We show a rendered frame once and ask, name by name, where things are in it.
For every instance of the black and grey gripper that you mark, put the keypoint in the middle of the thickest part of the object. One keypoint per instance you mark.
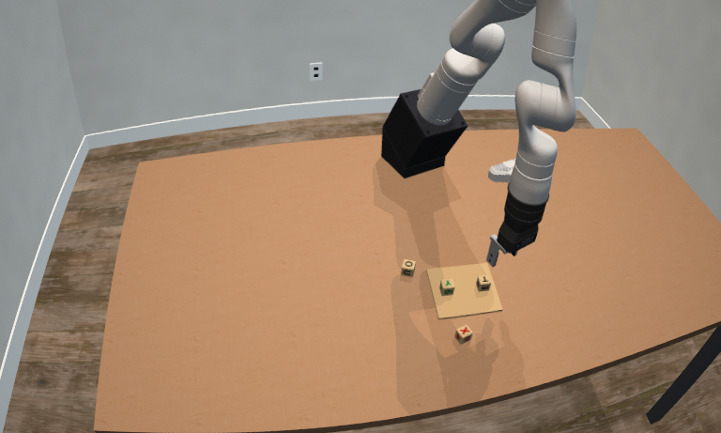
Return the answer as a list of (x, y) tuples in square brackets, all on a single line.
[(524, 209)]

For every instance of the beige square mat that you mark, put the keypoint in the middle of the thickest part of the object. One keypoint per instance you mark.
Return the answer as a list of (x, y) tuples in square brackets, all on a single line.
[(466, 299)]

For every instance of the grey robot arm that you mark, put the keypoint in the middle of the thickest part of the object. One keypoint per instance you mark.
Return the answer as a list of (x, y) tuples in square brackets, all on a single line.
[(475, 51)]

